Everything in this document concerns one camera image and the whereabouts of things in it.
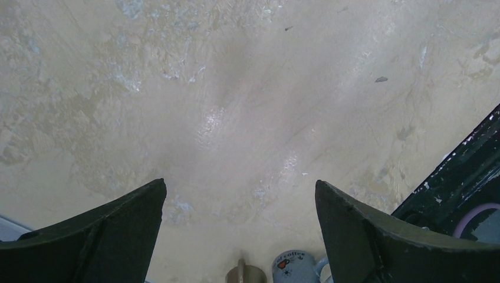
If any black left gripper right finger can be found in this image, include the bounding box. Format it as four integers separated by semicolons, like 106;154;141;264
315;180;499;282

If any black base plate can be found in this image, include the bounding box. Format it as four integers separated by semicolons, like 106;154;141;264
392;107;499;244

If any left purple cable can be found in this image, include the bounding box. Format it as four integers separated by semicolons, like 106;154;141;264
452;202;500;240

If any brown mug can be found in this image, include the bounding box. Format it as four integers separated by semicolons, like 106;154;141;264
225;258;267;283

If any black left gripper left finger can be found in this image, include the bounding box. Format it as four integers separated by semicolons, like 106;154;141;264
1;179;167;282

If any grey coffee print mug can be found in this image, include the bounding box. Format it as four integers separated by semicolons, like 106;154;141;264
272;249;329;283

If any aluminium frame rail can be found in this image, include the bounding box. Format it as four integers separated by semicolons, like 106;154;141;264
0;215;33;242

